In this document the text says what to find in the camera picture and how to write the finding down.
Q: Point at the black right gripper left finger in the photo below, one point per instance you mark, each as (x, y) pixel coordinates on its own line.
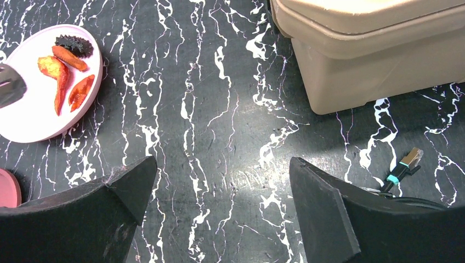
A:
(92, 222)

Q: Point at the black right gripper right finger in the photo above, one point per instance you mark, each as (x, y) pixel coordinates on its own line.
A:
(340, 222)

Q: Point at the orange shrimp piece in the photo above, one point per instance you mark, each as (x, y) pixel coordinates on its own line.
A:
(80, 91)

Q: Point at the metal serving tongs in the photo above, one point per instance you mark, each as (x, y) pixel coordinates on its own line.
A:
(13, 87)

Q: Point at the orange fried food piece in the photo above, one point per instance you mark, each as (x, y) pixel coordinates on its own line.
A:
(66, 56)

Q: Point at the dark red round lid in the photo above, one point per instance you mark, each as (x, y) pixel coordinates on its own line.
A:
(10, 190)

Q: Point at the pink plate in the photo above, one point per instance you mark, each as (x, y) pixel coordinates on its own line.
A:
(33, 117)

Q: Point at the tan plastic tool case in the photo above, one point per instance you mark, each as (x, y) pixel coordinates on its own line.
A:
(353, 52)

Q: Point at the black sea cucumber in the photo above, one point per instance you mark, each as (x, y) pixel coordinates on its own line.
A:
(78, 46)

